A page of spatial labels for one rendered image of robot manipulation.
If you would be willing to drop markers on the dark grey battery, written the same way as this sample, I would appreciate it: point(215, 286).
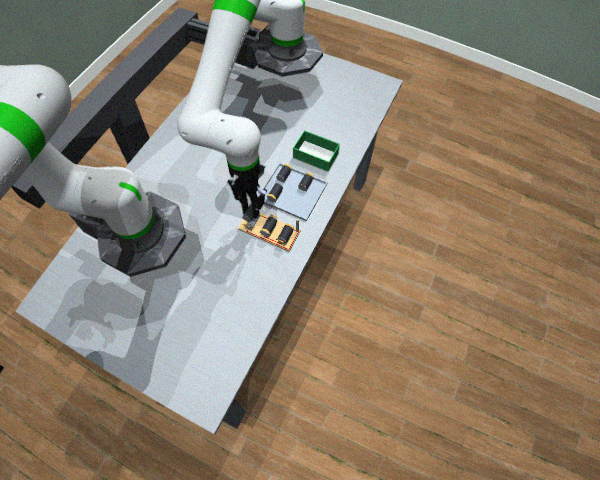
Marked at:
point(286, 232)
point(283, 173)
point(305, 182)
point(275, 191)
point(269, 225)
point(248, 215)

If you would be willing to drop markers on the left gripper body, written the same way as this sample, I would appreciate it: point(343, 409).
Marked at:
point(252, 185)

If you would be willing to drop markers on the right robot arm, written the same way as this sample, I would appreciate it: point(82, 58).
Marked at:
point(34, 102)

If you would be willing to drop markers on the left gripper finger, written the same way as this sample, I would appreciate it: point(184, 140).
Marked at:
point(243, 195)
point(257, 200)

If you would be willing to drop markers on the tan battery holder board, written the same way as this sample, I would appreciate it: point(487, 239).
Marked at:
point(254, 227)

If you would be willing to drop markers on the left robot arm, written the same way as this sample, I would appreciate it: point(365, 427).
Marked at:
point(229, 24)

